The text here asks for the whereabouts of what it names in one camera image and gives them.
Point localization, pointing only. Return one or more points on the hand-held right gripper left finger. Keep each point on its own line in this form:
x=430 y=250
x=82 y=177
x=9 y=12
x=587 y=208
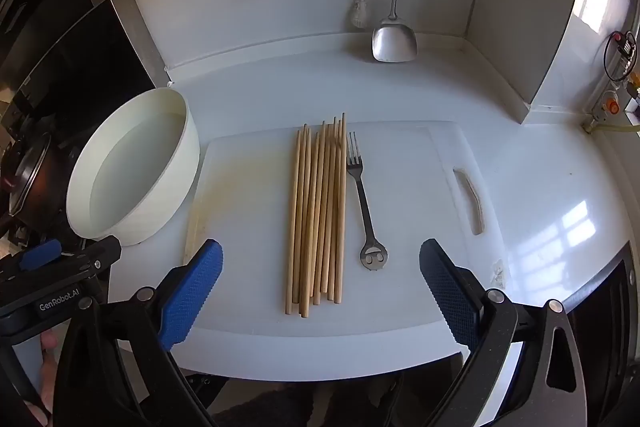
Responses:
x=192 y=292

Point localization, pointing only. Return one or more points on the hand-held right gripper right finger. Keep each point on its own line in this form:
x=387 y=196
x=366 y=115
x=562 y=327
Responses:
x=450 y=294

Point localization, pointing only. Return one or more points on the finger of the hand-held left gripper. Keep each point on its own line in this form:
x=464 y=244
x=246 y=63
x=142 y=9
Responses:
x=40 y=255
x=100 y=254

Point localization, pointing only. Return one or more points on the white round bowl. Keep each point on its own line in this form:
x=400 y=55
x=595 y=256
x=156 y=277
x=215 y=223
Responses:
x=175 y=187

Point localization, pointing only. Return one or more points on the steel fork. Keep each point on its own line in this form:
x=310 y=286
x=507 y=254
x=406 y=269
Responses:
x=361 y=197

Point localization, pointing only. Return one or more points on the bundle of wooden chopsticks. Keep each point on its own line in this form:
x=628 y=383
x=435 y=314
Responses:
x=315 y=217

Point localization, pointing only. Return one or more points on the person's left hand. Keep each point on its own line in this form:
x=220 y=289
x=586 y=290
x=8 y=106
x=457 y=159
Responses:
x=47 y=382

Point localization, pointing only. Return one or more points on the dark pot with glass lid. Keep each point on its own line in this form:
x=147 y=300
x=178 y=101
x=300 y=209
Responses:
x=35 y=177

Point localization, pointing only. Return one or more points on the white plastic cutting board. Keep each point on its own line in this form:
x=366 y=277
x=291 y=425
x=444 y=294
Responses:
x=240 y=207

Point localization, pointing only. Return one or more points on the black range hood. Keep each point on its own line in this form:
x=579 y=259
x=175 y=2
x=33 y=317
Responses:
x=75 y=32

